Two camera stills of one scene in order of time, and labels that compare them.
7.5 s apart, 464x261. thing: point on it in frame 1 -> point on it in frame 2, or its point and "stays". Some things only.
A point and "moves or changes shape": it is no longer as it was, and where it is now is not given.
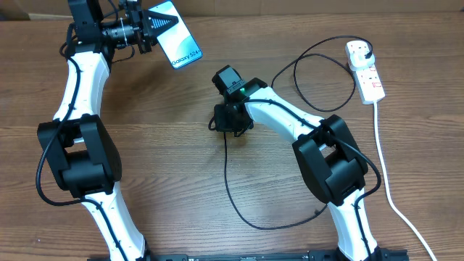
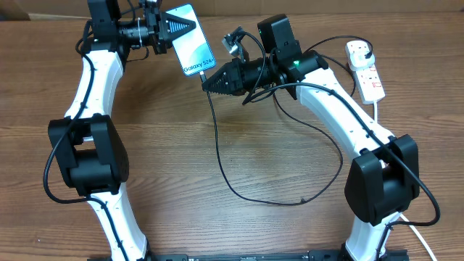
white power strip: (369, 85) stays
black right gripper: (224, 125) -> (235, 74)
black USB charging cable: (238, 212) -> (282, 106)
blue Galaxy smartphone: (176, 42) moves or changes shape
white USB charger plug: (355, 51) stays
